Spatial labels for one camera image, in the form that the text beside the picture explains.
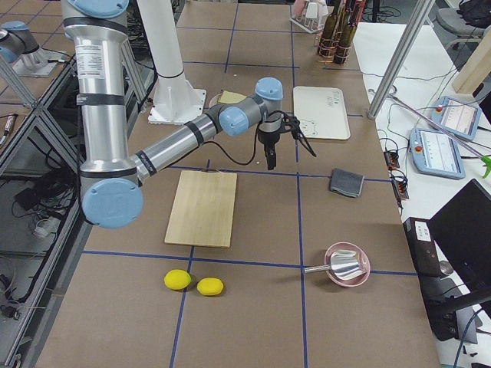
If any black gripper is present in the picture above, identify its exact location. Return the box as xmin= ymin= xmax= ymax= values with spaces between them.
xmin=257 ymin=119 xmax=281 ymax=170

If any bread slice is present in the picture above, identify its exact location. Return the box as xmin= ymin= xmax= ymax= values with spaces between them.
xmin=217 ymin=90 xmax=246 ymax=104

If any cream bear serving tray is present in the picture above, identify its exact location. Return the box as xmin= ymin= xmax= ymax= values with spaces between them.
xmin=293 ymin=86 xmax=351 ymax=140

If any white round plate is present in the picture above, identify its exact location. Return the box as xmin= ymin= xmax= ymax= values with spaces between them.
xmin=208 ymin=94 xmax=220 ymax=108

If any grey folded cloth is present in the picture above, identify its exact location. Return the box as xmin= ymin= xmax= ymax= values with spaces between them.
xmin=329 ymin=168 xmax=364 ymax=198

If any wooden cutting board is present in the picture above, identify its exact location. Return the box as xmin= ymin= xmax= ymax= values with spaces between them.
xmin=164 ymin=170 xmax=237 ymax=248

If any dark green wine bottle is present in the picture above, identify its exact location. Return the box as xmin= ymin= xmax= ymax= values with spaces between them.
xmin=318 ymin=0 xmax=344 ymax=58

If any metal scoop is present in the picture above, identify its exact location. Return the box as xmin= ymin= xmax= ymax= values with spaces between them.
xmin=304 ymin=250 xmax=367 ymax=281

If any pink bowl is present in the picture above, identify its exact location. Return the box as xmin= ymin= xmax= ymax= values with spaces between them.
xmin=325 ymin=242 xmax=371 ymax=288

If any yellow lemon right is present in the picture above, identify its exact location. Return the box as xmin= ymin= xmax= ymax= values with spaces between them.
xmin=196 ymin=278 xmax=225 ymax=297

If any yellow lemon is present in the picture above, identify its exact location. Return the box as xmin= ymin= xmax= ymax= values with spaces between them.
xmin=196 ymin=278 xmax=225 ymax=297
xmin=163 ymin=269 xmax=192 ymax=291

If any yellow lemon left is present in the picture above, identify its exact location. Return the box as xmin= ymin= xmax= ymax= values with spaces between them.
xmin=163 ymin=269 xmax=192 ymax=291

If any near blue teach pendant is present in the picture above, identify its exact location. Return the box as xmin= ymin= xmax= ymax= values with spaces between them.
xmin=409 ymin=128 xmax=466 ymax=179

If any blue teach pendant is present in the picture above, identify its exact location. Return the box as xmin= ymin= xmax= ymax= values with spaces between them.
xmin=409 ymin=128 xmax=466 ymax=179
xmin=431 ymin=96 xmax=482 ymax=141

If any black box device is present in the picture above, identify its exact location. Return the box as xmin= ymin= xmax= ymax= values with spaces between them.
xmin=404 ymin=217 xmax=442 ymax=278

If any far blue teach pendant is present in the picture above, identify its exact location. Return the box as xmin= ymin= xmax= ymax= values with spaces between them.
xmin=431 ymin=96 xmax=482 ymax=141

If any black laptop monitor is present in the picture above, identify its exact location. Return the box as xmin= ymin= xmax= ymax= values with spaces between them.
xmin=429 ymin=179 xmax=490 ymax=290

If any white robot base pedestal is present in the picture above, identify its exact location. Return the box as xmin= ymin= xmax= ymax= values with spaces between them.
xmin=137 ymin=0 xmax=206 ymax=125

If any copper wire bottle rack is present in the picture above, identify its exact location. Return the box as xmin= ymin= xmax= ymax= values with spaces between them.
xmin=317 ymin=38 xmax=352 ymax=64

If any aluminium frame post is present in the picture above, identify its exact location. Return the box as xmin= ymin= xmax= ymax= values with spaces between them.
xmin=367 ymin=0 xmax=435 ymax=120

